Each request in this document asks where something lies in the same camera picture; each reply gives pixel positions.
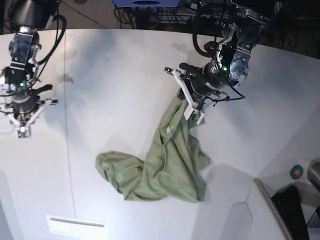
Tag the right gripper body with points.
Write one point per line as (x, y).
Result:
(26, 105)

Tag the white label plate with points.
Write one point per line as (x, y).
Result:
(82, 229)

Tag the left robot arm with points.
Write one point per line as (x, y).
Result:
(241, 23)

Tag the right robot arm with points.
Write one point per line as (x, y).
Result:
(18, 79)

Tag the grey table edge rail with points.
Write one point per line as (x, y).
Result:
(276, 216)

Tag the black keyboard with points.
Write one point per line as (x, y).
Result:
(288, 205)

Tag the green tape roll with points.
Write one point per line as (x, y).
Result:
(296, 172)

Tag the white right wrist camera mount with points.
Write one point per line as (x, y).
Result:
(21, 124)

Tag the green t-shirt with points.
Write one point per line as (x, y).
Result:
(171, 167)

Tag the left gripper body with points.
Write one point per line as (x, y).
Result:
(202, 83)

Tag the metal cylinder cup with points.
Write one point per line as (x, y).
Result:
(313, 174)

